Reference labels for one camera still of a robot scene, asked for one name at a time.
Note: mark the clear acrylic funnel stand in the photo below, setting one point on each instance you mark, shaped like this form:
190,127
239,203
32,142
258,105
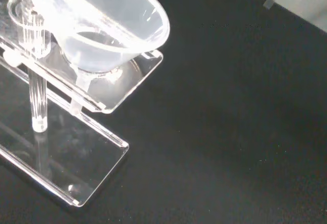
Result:
76,157

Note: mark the black cloth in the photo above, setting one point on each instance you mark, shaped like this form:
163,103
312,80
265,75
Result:
230,106

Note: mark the grey tape strip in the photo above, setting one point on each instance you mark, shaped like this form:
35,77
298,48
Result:
268,3

